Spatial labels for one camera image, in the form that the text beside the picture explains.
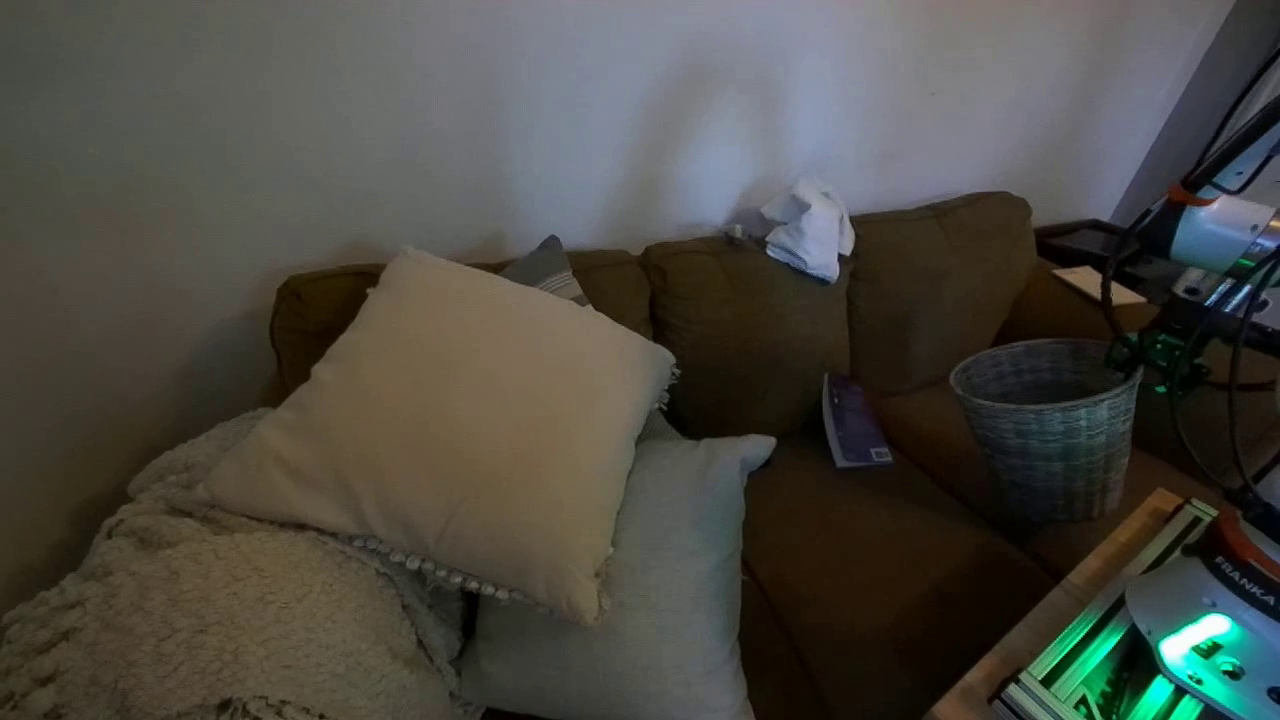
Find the white knitted blanket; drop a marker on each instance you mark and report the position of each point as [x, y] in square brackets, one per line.
[187, 600]

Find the gray woven wicker basket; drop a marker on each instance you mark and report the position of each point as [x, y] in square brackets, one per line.
[1047, 427]

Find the white crumpled cloth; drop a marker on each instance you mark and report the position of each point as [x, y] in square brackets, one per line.
[805, 230]

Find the dark side table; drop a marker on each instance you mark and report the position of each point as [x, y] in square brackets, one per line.
[1084, 246]

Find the blue paperback book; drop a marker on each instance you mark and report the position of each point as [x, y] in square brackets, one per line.
[852, 427]

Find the gray pillow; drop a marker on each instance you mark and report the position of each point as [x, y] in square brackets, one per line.
[549, 267]

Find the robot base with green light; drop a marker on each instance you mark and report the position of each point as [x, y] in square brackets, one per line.
[1206, 633]

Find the pale blue pillow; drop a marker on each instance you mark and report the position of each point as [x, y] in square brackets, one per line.
[666, 585]

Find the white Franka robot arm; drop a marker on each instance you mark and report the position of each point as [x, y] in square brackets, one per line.
[1220, 230]

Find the brown fabric couch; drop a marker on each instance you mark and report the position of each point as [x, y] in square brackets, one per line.
[852, 575]

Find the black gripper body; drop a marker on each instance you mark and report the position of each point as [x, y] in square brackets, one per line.
[1164, 348]

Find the cream square pillow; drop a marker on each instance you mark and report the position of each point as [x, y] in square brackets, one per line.
[452, 427]

